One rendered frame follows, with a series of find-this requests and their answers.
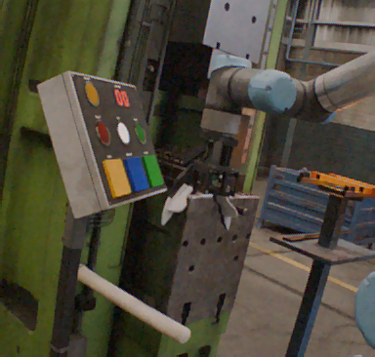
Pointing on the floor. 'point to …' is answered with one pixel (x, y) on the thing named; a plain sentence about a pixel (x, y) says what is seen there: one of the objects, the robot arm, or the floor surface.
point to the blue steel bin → (312, 208)
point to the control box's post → (73, 239)
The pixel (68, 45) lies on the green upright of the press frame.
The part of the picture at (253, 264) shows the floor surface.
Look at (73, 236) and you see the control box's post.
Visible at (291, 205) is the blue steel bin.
